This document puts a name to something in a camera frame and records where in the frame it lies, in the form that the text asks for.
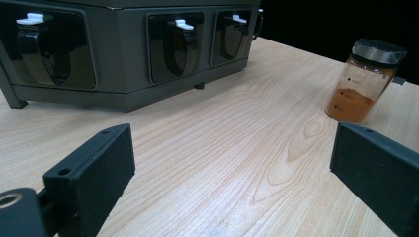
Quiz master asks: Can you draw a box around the silver lid spice jar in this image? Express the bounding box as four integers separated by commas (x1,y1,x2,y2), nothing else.
324,38,409,125

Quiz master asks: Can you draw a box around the dark grey corner rack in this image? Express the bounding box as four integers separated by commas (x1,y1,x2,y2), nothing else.
0,0,265,114

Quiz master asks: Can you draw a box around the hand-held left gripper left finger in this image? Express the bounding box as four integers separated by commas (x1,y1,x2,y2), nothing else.
42,123,136,237

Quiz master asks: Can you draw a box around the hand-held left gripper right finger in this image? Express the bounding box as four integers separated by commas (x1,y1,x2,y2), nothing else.
329,121,419,237

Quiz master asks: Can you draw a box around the black curtain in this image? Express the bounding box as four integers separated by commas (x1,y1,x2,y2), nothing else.
259,0,419,85

